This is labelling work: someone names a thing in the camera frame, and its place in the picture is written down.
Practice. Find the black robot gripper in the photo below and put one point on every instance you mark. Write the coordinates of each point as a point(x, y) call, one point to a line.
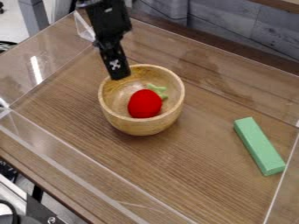
point(111, 23)

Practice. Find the light wooden bowl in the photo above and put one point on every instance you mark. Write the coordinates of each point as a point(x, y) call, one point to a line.
point(113, 95)

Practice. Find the red felt strawberry toy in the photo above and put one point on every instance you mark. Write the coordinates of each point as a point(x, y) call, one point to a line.
point(145, 101)

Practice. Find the green rectangular block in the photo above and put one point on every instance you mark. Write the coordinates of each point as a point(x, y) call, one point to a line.
point(259, 147)

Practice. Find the clear acrylic corner bracket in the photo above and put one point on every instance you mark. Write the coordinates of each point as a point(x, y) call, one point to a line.
point(84, 29)

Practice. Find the clear acrylic tray wall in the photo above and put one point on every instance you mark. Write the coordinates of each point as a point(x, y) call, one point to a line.
point(188, 175)

